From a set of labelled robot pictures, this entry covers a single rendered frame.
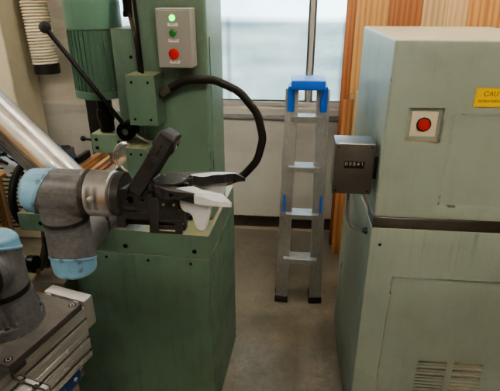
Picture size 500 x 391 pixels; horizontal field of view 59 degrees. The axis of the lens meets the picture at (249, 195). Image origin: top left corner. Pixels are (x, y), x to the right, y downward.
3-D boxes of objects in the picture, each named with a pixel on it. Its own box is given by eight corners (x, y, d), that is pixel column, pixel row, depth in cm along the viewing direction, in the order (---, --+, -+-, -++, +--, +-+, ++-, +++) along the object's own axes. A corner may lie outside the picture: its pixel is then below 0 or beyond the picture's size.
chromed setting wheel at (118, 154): (116, 172, 152) (112, 137, 147) (151, 174, 151) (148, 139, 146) (113, 175, 150) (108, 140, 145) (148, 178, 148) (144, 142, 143)
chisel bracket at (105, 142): (102, 150, 166) (99, 128, 163) (138, 152, 164) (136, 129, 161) (93, 157, 159) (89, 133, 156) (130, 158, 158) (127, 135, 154)
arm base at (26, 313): (8, 350, 95) (-2, 313, 91) (-43, 333, 100) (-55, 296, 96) (60, 308, 108) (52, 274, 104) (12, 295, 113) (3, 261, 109)
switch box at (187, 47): (165, 64, 135) (161, 7, 129) (198, 65, 134) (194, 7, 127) (158, 67, 129) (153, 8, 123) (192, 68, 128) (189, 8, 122)
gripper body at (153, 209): (197, 219, 76) (128, 216, 77) (196, 169, 73) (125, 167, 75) (186, 235, 69) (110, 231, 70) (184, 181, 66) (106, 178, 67)
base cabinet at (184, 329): (123, 323, 225) (105, 195, 196) (236, 336, 217) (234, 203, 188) (79, 396, 184) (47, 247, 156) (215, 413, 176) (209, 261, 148)
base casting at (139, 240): (105, 195, 196) (102, 176, 192) (234, 204, 188) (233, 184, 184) (48, 247, 155) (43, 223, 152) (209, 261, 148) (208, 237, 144)
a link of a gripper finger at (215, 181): (236, 200, 81) (188, 208, 76) (236, 168, 79) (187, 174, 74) (245, 205, 78) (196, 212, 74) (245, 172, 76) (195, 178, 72)
